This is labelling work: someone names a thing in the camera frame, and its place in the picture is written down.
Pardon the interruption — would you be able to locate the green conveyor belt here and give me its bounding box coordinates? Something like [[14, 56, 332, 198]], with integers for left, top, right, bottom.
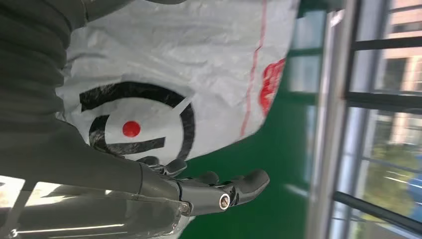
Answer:
[[178, 0, 343, 239]]

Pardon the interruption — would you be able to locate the aluminium conveyor frame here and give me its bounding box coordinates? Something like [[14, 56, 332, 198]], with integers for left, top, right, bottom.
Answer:
[[305, 9, 363, 239]]

